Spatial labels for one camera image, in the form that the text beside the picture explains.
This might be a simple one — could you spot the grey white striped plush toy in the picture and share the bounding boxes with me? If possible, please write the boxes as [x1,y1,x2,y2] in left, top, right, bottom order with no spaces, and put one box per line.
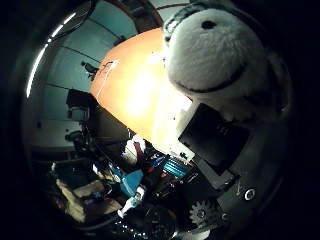
[162,1,295,130]

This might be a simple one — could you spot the blue striped panel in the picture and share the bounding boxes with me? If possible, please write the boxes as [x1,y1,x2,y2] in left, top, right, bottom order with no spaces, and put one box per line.
[162,158,192,179]

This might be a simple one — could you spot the blue plastic object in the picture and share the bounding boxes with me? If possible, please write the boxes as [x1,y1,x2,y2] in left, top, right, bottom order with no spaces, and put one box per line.
[119,169,145,198]

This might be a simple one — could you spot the white bottle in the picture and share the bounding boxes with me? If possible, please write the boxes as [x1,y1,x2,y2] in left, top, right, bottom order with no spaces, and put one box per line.
[117,185,147,218]

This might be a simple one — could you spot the cardboard box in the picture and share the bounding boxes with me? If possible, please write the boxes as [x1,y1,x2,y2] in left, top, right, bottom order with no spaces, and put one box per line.
[54,179,122,224]

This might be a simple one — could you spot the ceiling light strip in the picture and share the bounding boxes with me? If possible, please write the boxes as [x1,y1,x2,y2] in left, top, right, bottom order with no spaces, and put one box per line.
[25,12,78,100]

